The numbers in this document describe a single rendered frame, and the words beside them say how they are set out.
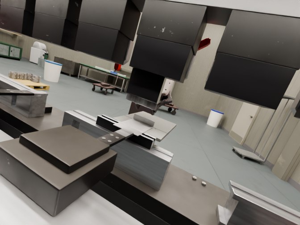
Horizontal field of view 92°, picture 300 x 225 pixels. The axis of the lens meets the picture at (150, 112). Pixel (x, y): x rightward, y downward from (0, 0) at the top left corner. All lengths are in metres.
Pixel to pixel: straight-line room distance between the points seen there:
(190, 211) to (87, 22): 0.59
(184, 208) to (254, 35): 0.42
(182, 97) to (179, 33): 8.75
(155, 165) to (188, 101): 8.79
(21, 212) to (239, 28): 0.44
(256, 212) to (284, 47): 0.35
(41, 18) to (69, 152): 0.53
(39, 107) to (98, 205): 0.58
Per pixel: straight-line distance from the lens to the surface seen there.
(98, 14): 0.51
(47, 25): 0.65
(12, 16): 0.81
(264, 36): 0.39
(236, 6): 0.40
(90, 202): 0.24
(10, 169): 0.26
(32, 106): 0.73
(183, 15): 0.40
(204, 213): 0.48
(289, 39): 0.39
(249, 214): 0.46
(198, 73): 9.23
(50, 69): 6.65
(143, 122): 0.54
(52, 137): 0.26
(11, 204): 0.24
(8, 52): 10.93
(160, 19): 0.41
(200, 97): 9.27
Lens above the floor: 1.16
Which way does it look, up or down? 12 degrees down
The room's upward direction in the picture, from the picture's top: 18 degrees clockwise
